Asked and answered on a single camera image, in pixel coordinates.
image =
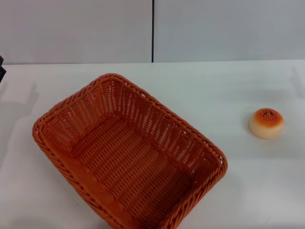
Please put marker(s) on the orange woven rectangular basket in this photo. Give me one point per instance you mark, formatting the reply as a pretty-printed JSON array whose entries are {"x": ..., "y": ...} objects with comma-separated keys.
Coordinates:
[{"x": 133, "y": 167}]

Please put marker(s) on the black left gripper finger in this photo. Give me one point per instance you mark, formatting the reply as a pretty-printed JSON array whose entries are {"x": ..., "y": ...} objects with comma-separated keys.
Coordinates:
[
  {"x": 1, "y": 60},
  {"x": 2, "y": 73}
]

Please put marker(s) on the round bun with sesame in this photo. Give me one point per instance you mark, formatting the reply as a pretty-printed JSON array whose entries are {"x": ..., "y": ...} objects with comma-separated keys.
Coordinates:
[{"x": 266, "y": 125}]

